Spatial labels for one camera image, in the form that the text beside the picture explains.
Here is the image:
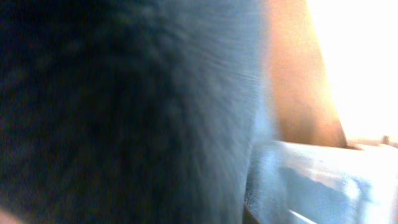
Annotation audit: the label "dark blue jeans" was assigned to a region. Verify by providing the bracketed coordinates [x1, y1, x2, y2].
[1, 0, 267, 223]

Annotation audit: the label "clear plastic storage bin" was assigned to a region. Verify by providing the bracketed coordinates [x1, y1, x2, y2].
[245, 140, 397, 224]

